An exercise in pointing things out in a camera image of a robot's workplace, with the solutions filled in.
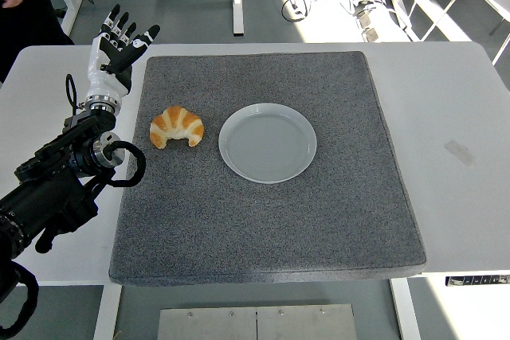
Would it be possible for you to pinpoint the person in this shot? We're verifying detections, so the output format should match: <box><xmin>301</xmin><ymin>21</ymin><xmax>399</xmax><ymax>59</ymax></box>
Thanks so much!
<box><xmin>0</xmin><ymin>0</ymin><xmax>75</xmax><ymax>85</ymax></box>

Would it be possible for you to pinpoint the grey speckled mat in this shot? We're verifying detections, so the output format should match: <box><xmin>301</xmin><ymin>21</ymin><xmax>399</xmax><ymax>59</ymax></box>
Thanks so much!
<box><xmin>108</xmin><ymin>50</ymin><xmax>427</xmax><ymax>287</ymax></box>

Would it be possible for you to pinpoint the floor power strip with adapters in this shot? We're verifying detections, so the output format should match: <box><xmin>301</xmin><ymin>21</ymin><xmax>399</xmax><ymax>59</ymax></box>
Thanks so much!
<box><xmin>355</xmin><ymin>1</ymin><xmax>383</xmax><ymax>42</ymax></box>

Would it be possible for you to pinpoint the golden croissant bread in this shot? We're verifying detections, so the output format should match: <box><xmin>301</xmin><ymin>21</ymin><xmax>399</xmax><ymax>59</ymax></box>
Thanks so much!
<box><xmin>149</xmin><ymin>106</ymin><xmax>206</xmax><ymax>150</ymax></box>

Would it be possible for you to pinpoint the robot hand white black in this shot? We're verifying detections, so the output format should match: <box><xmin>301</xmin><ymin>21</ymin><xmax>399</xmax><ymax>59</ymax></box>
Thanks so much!
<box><xmin>84</xmin><ymin>4</ymin><xmax>161</xmax><ymax>100</ymax></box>

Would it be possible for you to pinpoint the white table leg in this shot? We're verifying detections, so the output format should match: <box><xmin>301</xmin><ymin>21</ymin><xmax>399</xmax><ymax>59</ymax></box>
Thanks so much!
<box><xmin>93</xmin><ymin>284</ymin><xmax>123</xmax><ymax>340</ymax></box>
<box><xmin>389</xmin><ymin>278</ymin><xmax>422</xmax><ymax>340</ymax></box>

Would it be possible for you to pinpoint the round pale grey plate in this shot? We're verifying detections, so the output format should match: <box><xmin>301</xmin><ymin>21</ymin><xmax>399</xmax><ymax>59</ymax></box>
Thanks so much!
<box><xmin>218</xmin><ymin>103</ymin><xmax>318</xmax><ymax>185</ymax></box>

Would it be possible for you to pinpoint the clear tape patch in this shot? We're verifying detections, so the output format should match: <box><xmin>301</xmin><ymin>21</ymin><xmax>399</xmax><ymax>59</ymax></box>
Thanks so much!
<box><xmin>444</xmin><ymin>139</ymin><xmax>476</xmax><ymax>168</ymax></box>

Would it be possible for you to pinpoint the grey metal plate with screws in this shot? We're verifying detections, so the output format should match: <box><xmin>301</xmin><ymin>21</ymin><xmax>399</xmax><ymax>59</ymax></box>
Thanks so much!
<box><xmin>156</xmin><ymin>303</ymin><xmax>359</xmax><ymax>340</ymax></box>

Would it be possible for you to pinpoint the table height control panel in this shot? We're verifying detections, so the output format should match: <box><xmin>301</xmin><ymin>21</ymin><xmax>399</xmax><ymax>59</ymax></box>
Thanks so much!
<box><xmin>445</xmin><ymin>274</ymin><xmax>510</xmax><ymax>287</ymax></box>

